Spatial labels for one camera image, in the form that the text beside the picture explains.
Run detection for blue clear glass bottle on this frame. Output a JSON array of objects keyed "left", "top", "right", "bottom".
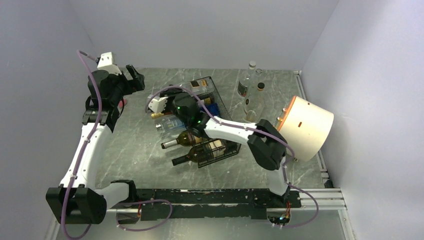
[{"left": 154, "top": 103, "right": 220, "bottom": 135}]

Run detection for frosted clear slim bottle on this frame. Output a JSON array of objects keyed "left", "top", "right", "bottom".
[{"left": 237, "top": 60, "right": 257, "bottom": 98}]

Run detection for purple cable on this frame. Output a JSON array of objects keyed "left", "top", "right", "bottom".
[
  {"left": 145, "top": 85, "right": 320, "bottom": 229},
  {"left": 59, "top": 50, "right": 100, "bottom": 240}
]

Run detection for dark red gold-capped bottle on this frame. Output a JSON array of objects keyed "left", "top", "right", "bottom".
[{"left": 150, "top": 96, "right": 213, "bottom": 120}]

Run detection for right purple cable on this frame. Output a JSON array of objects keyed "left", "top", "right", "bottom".
[{"left": 145, "top": 85, "right": 320, "bottom": 229}]

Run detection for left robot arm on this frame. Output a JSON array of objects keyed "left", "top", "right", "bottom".
[{"left": 45, "top": 64, "right": 145, "bottom": 225}]

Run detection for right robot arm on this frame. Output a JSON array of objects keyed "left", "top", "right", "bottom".
[{"left": 127, "top": 65, "right": 293, "bottom": 207}]

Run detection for pink rectangular eraser block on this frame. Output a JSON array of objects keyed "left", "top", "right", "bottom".
[{"left": 118, "top": 99, "right": 127, "bottom": 108}]

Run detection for clear bottle white label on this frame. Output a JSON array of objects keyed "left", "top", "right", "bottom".
[{"left": 243, "top": 82, "right": 265, "bottom": 123}]

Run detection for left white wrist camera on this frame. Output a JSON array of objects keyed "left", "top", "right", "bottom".
[{"left": 97, "top": 51, "right": 122, "bottom": 76}]

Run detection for clear bottle orange black label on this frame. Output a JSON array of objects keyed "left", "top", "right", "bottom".
[{"left": 179, "top": 79, "right": 210, "bottom": 95}]

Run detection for black wire wine rack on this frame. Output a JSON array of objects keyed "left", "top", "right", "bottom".
[{"left": 171, "top": 76, "right": 241, "bottom": 168}]

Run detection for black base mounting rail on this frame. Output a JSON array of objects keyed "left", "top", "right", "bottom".
[{"left": 115, "top": 188, "right": 302, "bottom": 221}]

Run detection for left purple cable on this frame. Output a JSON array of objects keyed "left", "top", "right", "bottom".
[{"left": 59, "top": 50, "right": 100, "bottom": 240}]

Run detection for beige cylindrical lamp shade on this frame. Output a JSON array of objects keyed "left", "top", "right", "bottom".
[{"left": 274, "top": 95, "right": 334, "bottom": 162}]

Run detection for dark green black-capped bottle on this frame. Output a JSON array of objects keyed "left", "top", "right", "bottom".
[{"left": 171, "top": 139, "right": 239, "bottom": 168}]

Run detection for green bottle silver cap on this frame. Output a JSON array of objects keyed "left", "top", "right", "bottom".
[{"left": 161, "top": 130, "right": 204, "bottom": 149}]

